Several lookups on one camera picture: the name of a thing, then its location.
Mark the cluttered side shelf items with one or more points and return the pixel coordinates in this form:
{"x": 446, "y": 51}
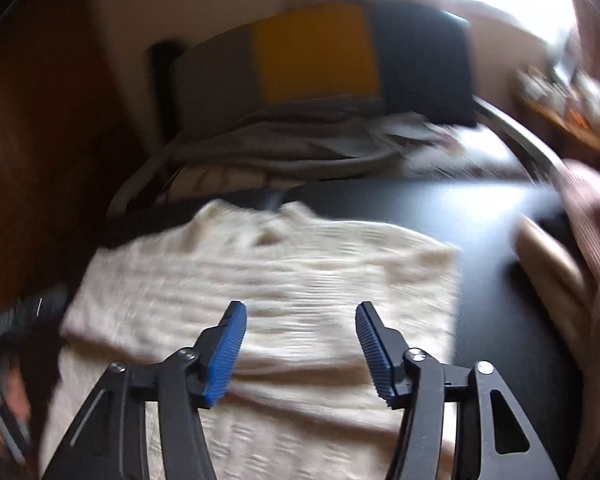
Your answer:
{"x": 565, "y": 91}

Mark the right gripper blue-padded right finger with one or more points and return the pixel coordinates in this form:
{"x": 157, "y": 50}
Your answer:
{"x": 494, "y": 437}

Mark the cream knitted sweater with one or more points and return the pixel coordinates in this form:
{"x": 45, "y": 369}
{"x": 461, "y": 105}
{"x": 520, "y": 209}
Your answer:
{"x": 301, "y": 404}

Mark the grey yellow black cushion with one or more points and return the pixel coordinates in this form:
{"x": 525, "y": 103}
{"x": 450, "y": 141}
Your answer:
{"x": 412, "y": 58}

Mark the grey blanket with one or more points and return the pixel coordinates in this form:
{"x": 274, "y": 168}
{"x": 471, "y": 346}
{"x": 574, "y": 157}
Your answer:
{"x": 314, "y": 139}

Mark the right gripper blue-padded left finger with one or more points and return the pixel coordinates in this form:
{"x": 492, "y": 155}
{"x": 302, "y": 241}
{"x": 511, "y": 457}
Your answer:
{"x": 107, "y": 437}

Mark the pink brown clothes pile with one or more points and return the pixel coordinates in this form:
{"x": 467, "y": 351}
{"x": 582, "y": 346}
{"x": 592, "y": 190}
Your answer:
{"x": 567, "y": 279}

